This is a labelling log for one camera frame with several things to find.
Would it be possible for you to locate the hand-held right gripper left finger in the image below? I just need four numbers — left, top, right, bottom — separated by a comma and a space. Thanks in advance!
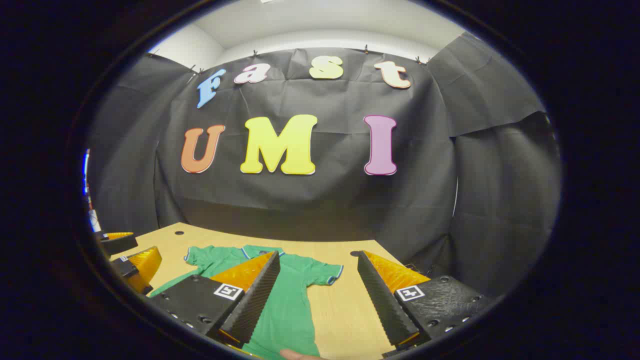
147, 251, 281, 349

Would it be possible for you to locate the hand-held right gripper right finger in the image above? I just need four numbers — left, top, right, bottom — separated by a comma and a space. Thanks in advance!
357, 250, 496, 358

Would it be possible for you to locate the green T-shirt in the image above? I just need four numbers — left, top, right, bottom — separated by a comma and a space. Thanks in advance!
148, 245, 344, 360

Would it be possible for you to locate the black backdrop cloth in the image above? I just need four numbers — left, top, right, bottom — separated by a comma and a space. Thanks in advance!
86, 32, 562, 301

